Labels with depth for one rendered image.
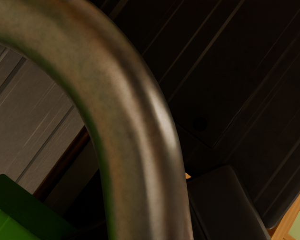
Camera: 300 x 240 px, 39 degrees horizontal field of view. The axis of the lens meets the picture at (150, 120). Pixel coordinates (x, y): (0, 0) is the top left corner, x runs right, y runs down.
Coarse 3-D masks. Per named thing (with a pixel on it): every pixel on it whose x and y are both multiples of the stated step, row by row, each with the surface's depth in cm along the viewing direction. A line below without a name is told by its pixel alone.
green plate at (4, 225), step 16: (0, 176) 24; (0, 192) 22; (16, 192) 24; (0, 208) 17; (16, 208) 22; (32, 208) 23; (48, 208) 25; (0, 224) 17; (16, 224) 17; (32, 224) 18; (48, 224) 23; (64, 224) 24
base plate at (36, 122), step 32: (0, 64) 51; (32, 64) 56; (0, 96) 54; (32, 96) 61; (64, 96) 68; (0, 128) 59; (32, 128) 66; (64, 128) 75; (0, 160) 64; (32, 160) 73; (32, 192) 81
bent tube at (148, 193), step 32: (0, 0) 14; (32, 0) 14; (64, 0) 14; (0, 32) 14; (32, 32) 14; (64, 32) 14; (96, 32) 14; (64, 64) 14; (96, 64) 13; (128, 64) 14; (96, 96) 14; (128, 96) 14; (160, 96) 14; (96, 128) 14; (128, 128) 13; (160, 128) 14; (128, 160) 13; (160, 160) 14; (128, 192) 14; (160, 192) 14; (128, 224) 14; (160, 224) 13
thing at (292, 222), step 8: (296, 200) 339; (296, 208) 332; (288, 216) 323; (296, 216) 333; (280, 224) 314; (288, 224) 317; (296, 224) 330; (272, 232) 314; (280, 232) 308; (288, 232) 321; (296, 232) 323
